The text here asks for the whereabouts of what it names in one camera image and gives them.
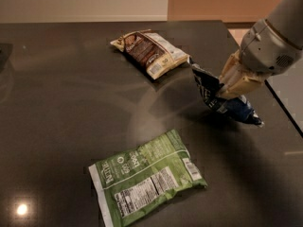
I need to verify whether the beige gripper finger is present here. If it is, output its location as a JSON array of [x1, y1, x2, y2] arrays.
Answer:
[[217, 79, 253, 99], [219, 61, 232, 83]]

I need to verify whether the blue chip bag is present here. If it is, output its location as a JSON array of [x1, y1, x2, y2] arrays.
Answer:
[[187, 57, 264, 127]]

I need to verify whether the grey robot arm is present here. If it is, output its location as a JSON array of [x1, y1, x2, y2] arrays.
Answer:
[[217, 0, 303, 99]]

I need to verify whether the brown and cream chip bag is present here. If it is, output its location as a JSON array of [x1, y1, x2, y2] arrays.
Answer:
[[111, 29, 189, 79]]

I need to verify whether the green jalapeno chip bag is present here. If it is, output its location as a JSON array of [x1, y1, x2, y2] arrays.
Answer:
[[89, 130, 207, 227]]

